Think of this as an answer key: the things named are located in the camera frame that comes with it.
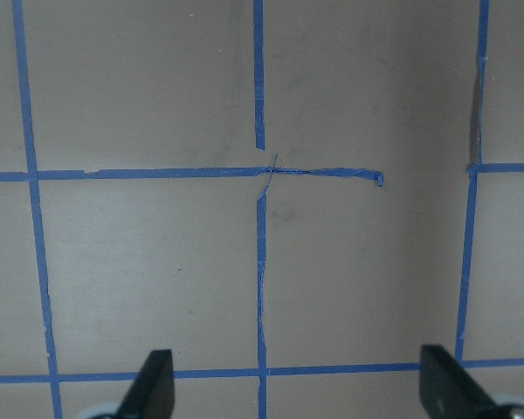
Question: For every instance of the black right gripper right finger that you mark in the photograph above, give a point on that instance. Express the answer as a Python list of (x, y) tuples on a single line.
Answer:
[(446, 390)]

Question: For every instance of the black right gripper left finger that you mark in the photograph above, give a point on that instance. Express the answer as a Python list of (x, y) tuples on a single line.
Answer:
[(151, 395)]

